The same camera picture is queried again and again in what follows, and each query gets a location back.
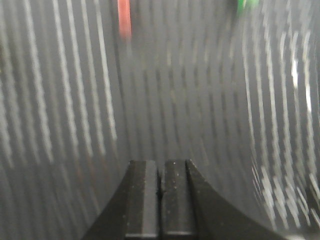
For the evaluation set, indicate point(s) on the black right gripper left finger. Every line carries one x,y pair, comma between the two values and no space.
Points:
133,211

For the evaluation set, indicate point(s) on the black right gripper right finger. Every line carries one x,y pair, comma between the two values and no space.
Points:
192,210

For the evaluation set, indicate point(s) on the black perforated pegboard panel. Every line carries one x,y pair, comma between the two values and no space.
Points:
240,97

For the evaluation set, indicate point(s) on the red toggle switch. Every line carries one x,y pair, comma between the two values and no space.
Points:
124,19

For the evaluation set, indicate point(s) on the green toggle switch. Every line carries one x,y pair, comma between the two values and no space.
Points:
244,7

